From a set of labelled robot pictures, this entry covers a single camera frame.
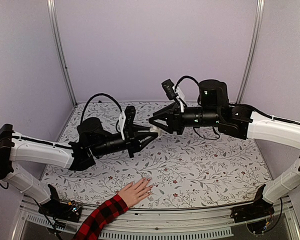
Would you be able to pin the clear nail polish bottle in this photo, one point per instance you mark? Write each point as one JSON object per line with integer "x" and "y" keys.
{"x": 155, "y": 129}

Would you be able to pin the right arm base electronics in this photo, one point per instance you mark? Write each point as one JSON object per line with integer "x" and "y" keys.
{"x": 259, "y": 208}

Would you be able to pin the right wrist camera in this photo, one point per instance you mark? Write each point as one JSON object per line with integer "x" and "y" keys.
{"x": 174, "y": 93}

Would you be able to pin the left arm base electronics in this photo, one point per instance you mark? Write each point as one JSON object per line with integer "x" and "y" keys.
{"x": 70, "y": 211}

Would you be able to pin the aluminium front frame rail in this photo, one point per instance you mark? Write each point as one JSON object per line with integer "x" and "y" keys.
{"x": 208, "y": 223}

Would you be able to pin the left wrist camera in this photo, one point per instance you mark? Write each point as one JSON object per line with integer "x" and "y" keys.
{"x": 126, "y": 117}

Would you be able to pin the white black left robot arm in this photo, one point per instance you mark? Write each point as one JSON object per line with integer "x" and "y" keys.
{"x": 94, "y": 142}

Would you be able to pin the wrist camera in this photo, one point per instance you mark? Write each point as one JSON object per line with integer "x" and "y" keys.
{"x": 126, "y": 117}
{"x": 174, "y": 93}

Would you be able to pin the person's left hand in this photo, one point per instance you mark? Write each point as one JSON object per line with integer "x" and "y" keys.
{"x": 135, "y": 192}

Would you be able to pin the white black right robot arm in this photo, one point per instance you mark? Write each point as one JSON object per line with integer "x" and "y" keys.
{"x": 240, "y": 121}

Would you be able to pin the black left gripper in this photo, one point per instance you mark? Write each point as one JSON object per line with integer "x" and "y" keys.
{"x": 135, "y": 143}

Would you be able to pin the aluminium corner post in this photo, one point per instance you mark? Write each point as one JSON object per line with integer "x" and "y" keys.
{"x": 260, "y": 6}
{"x": 51, "y": 7}

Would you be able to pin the aluminium corner post right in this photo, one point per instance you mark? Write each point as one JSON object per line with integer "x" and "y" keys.
{"x": 260, "y": 6}

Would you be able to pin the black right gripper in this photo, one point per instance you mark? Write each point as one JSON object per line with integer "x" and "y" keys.
{"x": 173, "y": 120}

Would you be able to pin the aluminium corner post left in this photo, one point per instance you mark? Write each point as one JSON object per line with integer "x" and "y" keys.
{"x": 51, "y": 7}

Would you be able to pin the red black plaid sleeve forearm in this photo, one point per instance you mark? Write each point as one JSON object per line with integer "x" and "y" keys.
{"x": 100, "y": 217}

